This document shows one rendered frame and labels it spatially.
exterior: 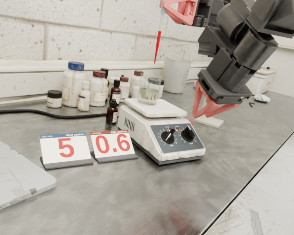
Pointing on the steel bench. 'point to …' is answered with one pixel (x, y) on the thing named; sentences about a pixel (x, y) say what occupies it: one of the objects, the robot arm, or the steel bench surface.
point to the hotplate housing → (143, 130)
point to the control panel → (167, 148)
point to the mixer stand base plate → (14, 176)
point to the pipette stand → (209, 119)
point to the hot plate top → (167, 112)
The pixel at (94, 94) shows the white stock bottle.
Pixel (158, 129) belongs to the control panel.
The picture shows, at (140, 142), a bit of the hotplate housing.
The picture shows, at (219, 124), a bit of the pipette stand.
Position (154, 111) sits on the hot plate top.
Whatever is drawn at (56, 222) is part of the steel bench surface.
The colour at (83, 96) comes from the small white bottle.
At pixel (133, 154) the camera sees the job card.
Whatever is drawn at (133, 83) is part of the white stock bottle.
